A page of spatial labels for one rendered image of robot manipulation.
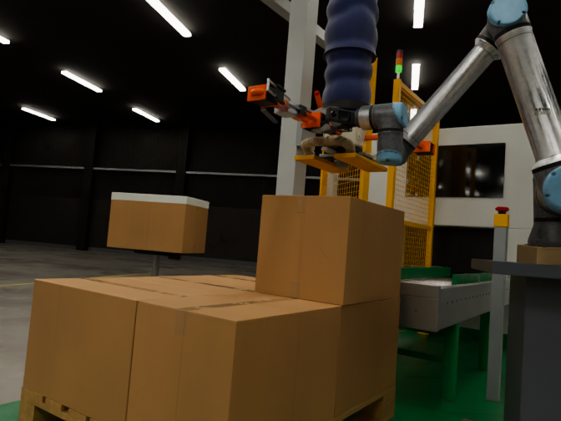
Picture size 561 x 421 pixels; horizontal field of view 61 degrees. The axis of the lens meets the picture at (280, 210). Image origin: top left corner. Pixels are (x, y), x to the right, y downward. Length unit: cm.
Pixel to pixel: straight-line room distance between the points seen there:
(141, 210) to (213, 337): 232
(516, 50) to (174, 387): 147
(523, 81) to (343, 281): 89
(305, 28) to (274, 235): 225
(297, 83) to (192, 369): 270
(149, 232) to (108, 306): 190
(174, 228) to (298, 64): 153
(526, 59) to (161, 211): 252
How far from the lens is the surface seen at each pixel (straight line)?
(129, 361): 159
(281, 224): 190
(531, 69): 176
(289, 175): 356
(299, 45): 383
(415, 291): 237
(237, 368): 132
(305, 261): 183
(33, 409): 206
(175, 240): 342
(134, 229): 358
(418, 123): 187
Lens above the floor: 76
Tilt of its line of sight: 4 degrees up
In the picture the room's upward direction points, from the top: 4 degrees clockwise
